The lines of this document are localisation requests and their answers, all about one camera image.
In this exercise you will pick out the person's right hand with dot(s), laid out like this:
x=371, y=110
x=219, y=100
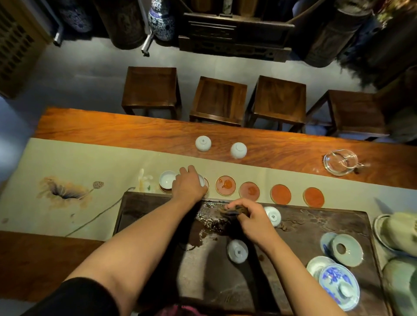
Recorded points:
x=255, y=224

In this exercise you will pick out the person's left hand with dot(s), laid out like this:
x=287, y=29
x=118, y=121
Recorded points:
x=187, y=187

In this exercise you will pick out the person's left fingers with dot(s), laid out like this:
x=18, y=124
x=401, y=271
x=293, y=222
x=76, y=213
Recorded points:
x=188, y=169

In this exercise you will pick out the person's right fingers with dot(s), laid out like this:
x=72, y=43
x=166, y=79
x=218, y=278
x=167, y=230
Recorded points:
x=242, y=205

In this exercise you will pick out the brown tea cloth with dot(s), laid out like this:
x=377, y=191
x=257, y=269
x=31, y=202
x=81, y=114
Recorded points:
x=229, y=211

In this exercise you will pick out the white teacup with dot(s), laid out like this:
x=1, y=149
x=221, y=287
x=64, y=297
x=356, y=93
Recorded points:
x=238, y=150
x=167, y=179
x=203, y=143
x=273, y=215
x=201, y=181
x=237, y=251

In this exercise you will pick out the person's left forearm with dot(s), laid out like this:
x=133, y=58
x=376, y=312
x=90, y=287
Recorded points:
x=140, y=247

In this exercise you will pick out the person's right forearm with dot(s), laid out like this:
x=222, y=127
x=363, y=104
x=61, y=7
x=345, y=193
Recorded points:
x=293, y=280

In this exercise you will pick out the round red coaster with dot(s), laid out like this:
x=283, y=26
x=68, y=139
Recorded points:
x=225, y=185
x=313, y=197
x=250, y=190
x=281, y=194
x=166, y=189

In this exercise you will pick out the small white tea figurine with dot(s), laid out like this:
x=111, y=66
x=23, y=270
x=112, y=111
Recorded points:
x=145, y=180

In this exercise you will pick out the dark wooden stool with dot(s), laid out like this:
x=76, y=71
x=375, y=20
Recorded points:
x=219, y=99
x=353, y=112
x=150, y=87
x=280, y=99

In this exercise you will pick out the dark stone tea tray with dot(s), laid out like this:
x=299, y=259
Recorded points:
x=211, y=280

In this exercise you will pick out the blue and white saucer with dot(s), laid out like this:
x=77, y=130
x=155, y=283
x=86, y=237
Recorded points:
x=325, y=242

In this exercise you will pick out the white gaiwan bowl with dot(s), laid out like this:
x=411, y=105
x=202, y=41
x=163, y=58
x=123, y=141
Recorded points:
x=316, y=265

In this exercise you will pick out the beige lotus table runner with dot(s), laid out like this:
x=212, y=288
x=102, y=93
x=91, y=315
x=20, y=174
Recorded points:
x=81, y=169

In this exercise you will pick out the clear glass pitcher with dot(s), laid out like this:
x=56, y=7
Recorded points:
x=340, y=162

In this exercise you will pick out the celadon gaiwan saucer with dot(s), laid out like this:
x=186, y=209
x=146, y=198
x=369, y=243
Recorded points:
x=347, y=250

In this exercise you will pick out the blue floral gaiwan lid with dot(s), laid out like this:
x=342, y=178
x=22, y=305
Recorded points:
x=338, y=286

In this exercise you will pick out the carved dark wooden cabinet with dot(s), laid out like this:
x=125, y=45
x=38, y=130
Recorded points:
x=236, y=34

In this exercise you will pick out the blue and white porcelain vase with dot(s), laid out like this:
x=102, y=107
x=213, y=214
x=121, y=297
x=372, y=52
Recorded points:
x=161, y=20

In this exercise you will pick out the dark carved wooden barrel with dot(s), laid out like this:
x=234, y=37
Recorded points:
x=335, y=34
x=121, y=22

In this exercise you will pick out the black sleeve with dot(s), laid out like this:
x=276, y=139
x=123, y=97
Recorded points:
x=75, y=299

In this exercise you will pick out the pale green ceramic jar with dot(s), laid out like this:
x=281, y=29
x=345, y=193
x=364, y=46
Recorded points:
x=402, y=286

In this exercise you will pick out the large blue and white jar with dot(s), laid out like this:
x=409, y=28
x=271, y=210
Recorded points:
x=75, y=16

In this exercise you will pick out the wooden lattice screen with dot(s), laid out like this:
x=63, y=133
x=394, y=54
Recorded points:
x=19, y=45

